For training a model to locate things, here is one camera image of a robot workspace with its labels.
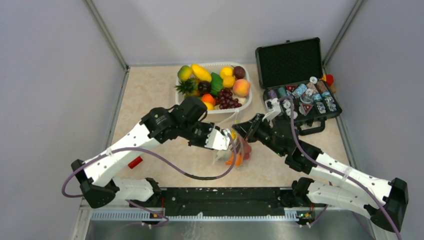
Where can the dark purple passion fruit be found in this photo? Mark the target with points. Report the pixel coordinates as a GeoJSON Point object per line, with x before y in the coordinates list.
{"type": "Point", "coordinates": [239, 72]}

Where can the dark purple plum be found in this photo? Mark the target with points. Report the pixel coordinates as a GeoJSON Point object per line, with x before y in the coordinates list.
{"type": "Point", "coordinates": [204, 87]}

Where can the black poker chip case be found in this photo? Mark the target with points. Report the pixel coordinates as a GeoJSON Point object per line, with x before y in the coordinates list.
{"type": "Point", "coordinates": [293, 69]}

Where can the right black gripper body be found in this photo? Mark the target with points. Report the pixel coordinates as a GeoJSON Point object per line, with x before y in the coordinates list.
{"type": "Point", "coordinates": [259, 130]}

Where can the orange persimmon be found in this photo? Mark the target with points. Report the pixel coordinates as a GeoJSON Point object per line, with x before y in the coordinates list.
{"type": "Point", "coordinates": [236, 160]}

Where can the yellow wrinkled fruit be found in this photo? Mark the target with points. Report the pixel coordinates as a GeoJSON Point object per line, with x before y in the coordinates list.
{"type": "Point", "coordinates": [228, 81]}

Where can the white plastic fruit basket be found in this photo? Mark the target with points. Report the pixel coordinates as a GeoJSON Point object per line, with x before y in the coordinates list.
{"type": "Point", "coordinates": [216, 67]}

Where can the white peeled banana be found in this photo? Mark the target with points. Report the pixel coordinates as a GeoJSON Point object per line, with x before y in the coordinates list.
{"type": "Point", "coordinates": [221, 155]}

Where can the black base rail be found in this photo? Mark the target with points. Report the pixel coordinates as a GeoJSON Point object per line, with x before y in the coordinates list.
{"type": "Point", "coordinates": [228, 204]}

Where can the green leafy vegetable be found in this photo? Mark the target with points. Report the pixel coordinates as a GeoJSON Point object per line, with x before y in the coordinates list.
{"type": "Point", "coordinates": [216, 84]}

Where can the purple grape bunch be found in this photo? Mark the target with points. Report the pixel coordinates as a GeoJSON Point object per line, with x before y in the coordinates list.
{"type": "Point", "coordinates": [226, 100]}

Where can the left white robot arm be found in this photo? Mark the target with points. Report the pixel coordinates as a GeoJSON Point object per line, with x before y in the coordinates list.
{"type": "Point", "coordinates": [97, 178]}

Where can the yellow lemon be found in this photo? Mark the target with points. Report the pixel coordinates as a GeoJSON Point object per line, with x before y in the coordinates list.
{"type": "Point", "coordinates": [209, 106]}

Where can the peach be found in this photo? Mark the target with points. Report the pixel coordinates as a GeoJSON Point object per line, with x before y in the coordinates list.
{"type": "Point", "coordinates": [241, 87]}

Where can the green pineapple crown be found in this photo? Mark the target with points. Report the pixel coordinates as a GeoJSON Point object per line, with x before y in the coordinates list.
{"type": "Point", "coordinates": [188, 88]}

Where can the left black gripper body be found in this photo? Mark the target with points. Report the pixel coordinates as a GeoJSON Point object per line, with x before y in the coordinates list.
{"type": "Point", "coordinates": [201, 133]}

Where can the red blue block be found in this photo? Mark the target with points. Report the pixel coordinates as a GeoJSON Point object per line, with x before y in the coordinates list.
{"type": "Point", "coordinates": [135, 162]}

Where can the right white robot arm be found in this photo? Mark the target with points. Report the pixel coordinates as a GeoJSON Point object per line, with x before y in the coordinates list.
{"type": "Point", "coordinates": [383, 201]}

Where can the small orange tangerine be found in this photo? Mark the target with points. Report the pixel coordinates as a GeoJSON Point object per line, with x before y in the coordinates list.
{"type": "Point", "coordinates": [208, 98]}

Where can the green yellow mango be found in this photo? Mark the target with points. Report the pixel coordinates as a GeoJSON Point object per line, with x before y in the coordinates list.
{"type": "Point", "coordinates": [184, 73]}

